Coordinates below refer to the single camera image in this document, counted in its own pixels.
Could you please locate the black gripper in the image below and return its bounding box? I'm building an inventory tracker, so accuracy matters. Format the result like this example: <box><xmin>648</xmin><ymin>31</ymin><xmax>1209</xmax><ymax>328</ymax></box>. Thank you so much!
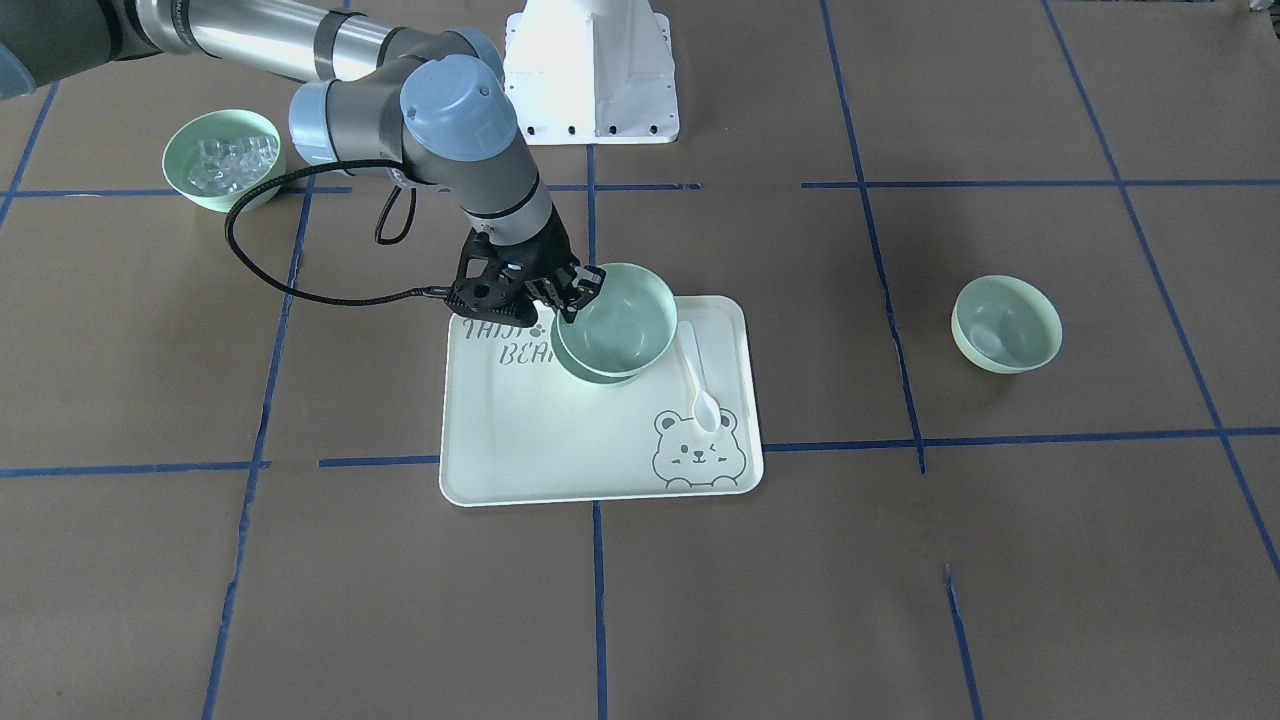
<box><xmin>445</xmin><ymin>222</ymin><xmax>605</xmax><ymax>328</ymax></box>

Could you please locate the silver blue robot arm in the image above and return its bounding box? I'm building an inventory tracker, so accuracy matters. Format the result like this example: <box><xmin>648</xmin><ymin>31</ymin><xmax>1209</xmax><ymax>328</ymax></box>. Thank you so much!
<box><xmin>1</xmin><ymin>1</ymin><xmax>605</xmax><ymax>328</ymax></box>

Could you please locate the white bear tray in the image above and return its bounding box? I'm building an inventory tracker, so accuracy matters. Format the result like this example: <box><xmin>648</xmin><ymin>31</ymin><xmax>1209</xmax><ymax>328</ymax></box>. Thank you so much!
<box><xmin>439</xmin><ymin>295</ymin><xmax>764</xmax><ymax>507</ymax></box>

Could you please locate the white plastic spoon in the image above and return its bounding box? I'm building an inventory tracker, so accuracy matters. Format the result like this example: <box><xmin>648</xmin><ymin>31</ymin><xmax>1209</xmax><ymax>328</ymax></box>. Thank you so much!
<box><xmin>676</xmin><ymin>320</ymin><xmax>721</xmax><ymax>434</ymax></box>

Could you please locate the green bowl with ice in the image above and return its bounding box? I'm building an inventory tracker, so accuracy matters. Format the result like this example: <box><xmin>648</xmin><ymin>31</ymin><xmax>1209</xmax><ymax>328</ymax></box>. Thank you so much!
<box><xmin>161</xmin><ymin>109</ymin><xmax>287</xmax><ymax>213</ymax></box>

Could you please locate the empty green bowl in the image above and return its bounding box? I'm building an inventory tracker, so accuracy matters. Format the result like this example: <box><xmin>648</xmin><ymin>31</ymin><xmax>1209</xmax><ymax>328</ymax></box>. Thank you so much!
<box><xmin>950</xmin><ymin>275</ymin><xmax>1064</xmax><ymax>375</ymax></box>

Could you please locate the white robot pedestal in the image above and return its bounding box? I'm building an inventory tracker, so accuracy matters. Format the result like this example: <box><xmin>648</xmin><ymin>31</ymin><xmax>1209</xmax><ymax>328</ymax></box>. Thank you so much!
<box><xmin>504</xmin><ymin>1</ymin><xmax>681</xmax><ymax>146</ymax></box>

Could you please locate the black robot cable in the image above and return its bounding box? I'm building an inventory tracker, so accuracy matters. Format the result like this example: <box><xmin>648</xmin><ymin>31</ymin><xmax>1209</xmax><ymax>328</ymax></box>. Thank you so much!
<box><xmin>225</xmin><ymin>160</ymin><xmax>451</xmax><ymax>306</ymax></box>

